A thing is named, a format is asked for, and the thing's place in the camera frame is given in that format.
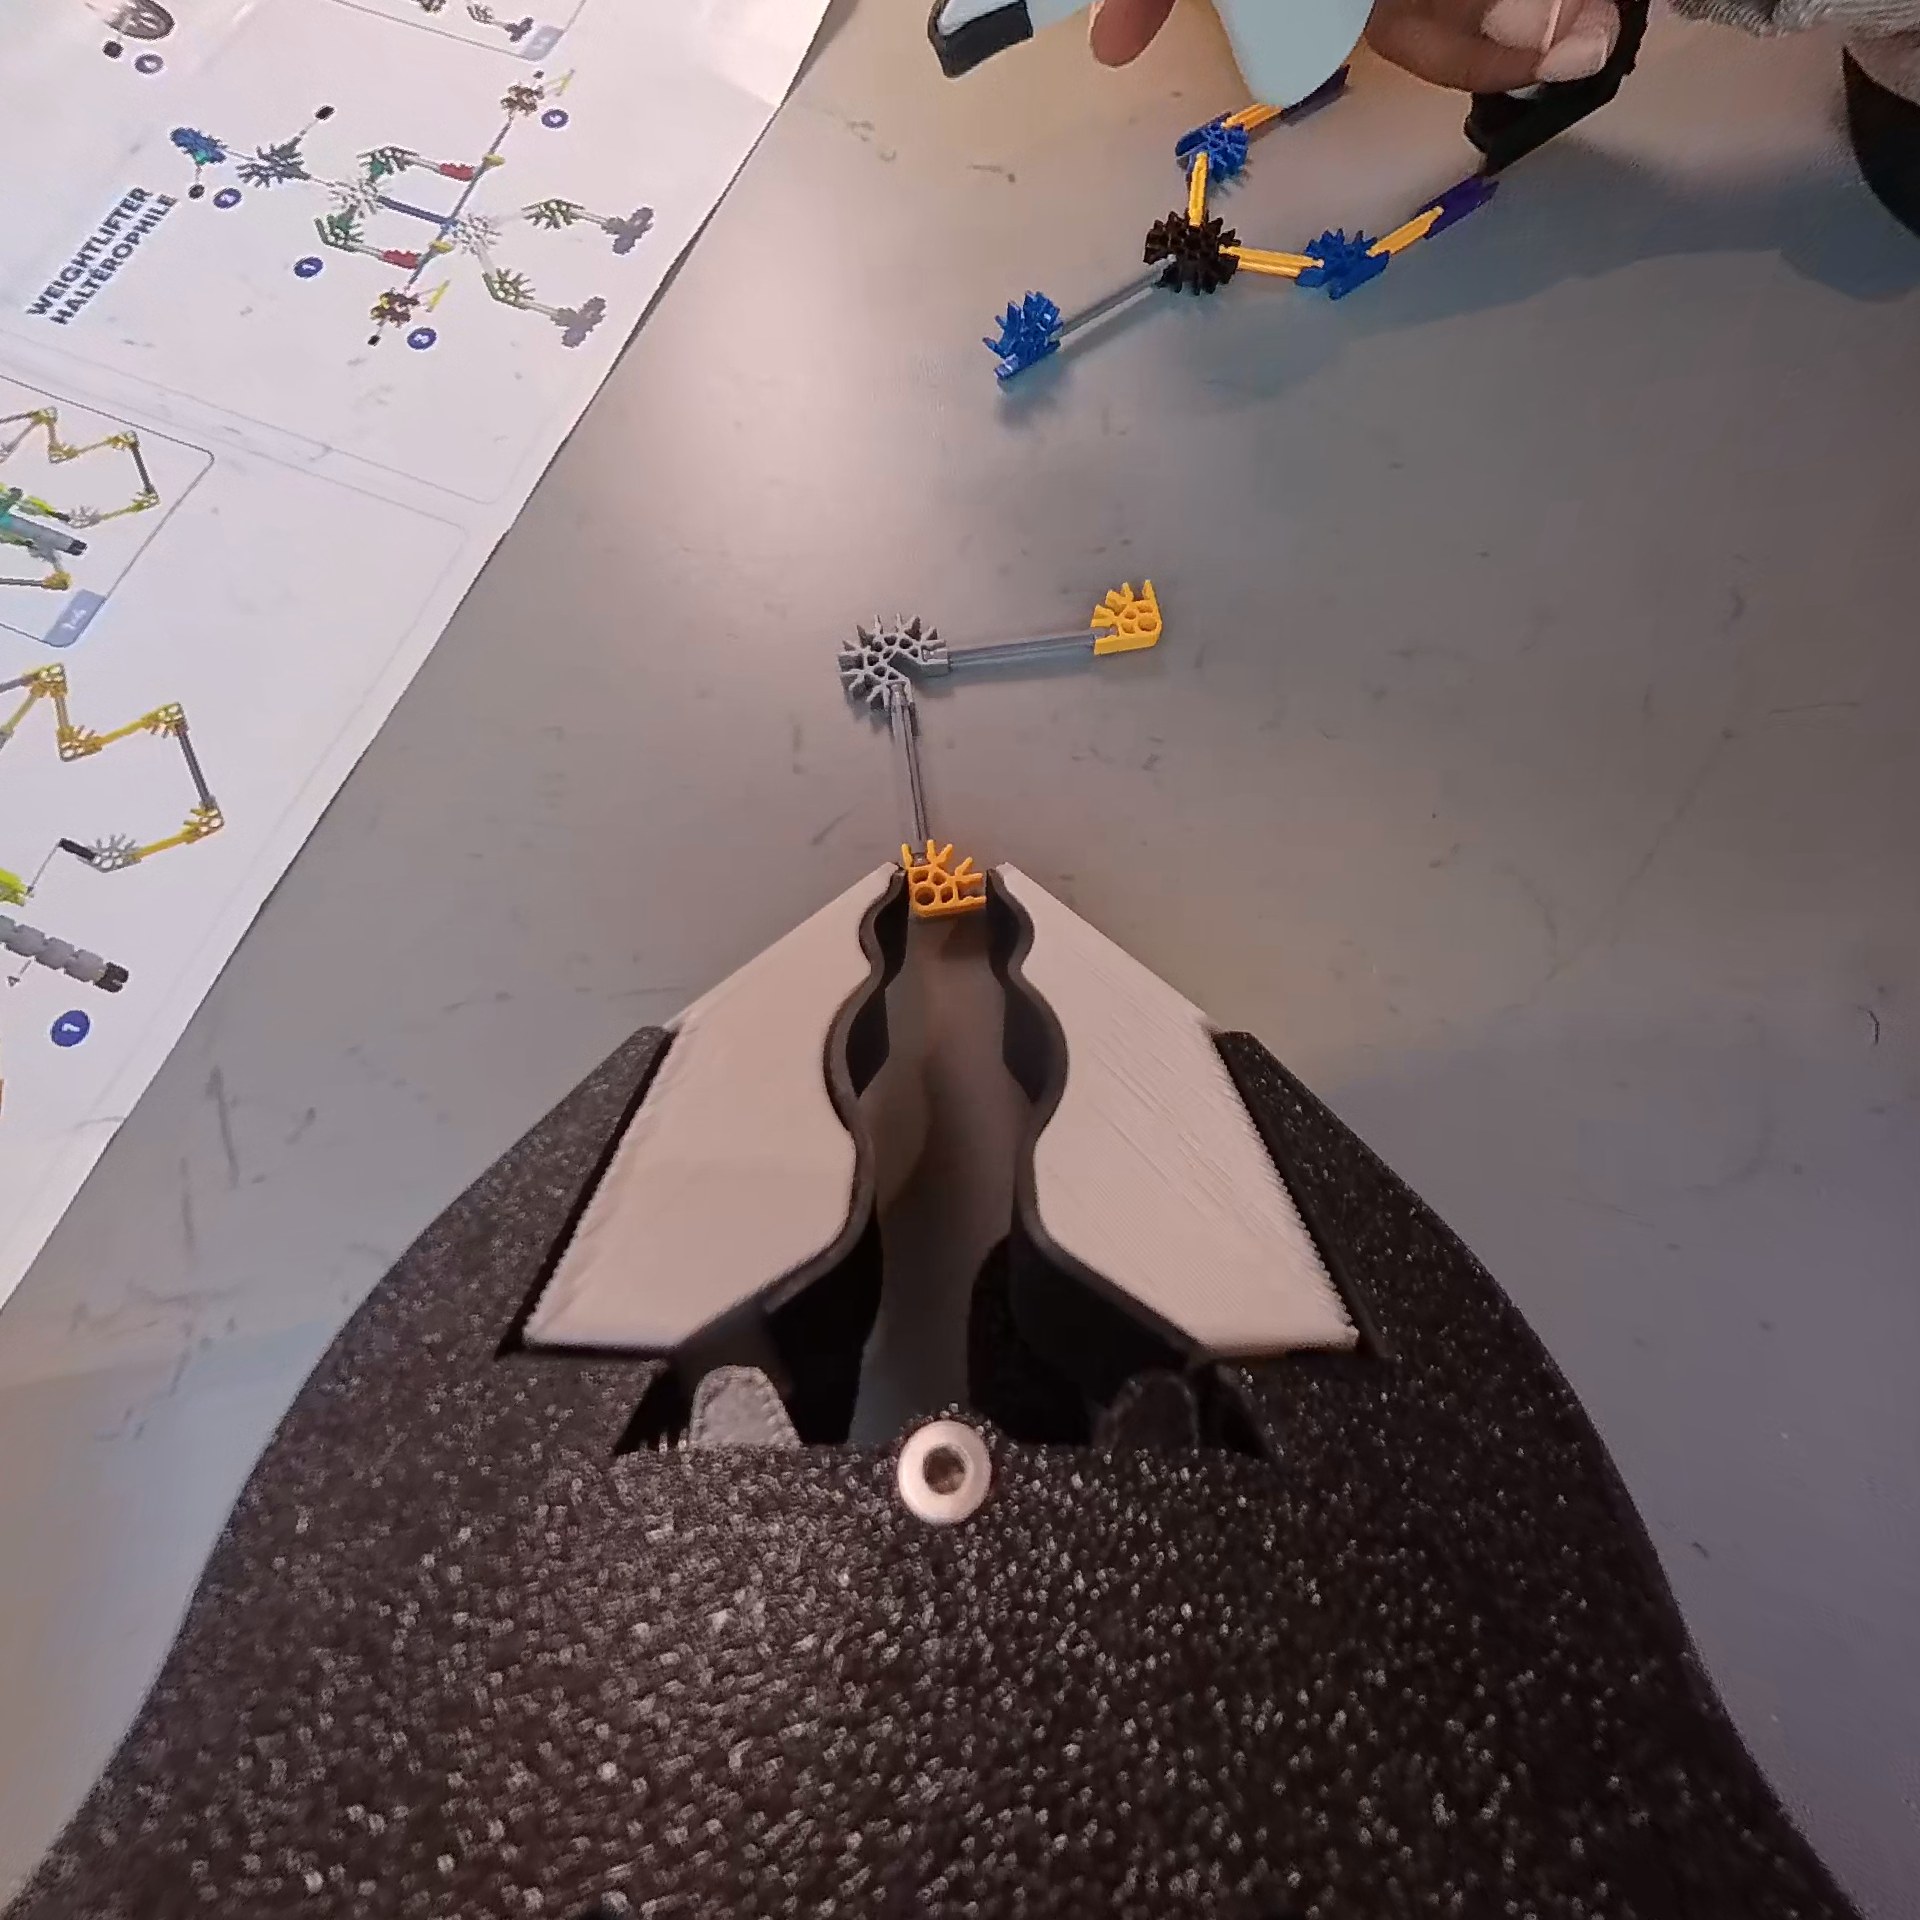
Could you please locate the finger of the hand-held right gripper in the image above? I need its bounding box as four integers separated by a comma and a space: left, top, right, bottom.
929, 0, 1037, 79

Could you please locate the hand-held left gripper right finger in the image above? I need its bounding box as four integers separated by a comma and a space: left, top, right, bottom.
982, 861, 1363, 1359

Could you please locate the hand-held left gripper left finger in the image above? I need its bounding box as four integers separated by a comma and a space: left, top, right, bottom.
522, 861, 917, 1354

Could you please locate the blue yellow toy rod model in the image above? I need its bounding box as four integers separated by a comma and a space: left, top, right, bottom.
982, 67, 1501, 385

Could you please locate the blue toy connector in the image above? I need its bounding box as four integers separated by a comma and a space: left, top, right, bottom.
982, 289, 1069, 385

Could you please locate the grey toy connector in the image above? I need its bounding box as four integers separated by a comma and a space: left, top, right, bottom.
835, 611, 957, 721

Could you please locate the white instruction sheet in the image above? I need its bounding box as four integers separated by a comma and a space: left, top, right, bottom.
0, 0, 835, 1307

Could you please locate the person's right forearm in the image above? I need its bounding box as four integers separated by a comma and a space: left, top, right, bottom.
1658, 0, 1920, 43

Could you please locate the grey desk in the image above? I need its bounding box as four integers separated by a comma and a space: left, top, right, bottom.
0, 0, 1920, 1876

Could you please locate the person's right hand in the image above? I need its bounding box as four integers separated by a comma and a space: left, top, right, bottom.
1089, 0, 1629, 89

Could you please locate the black rounded object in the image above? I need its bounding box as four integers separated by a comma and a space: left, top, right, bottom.
1843, 37, 1920, 242

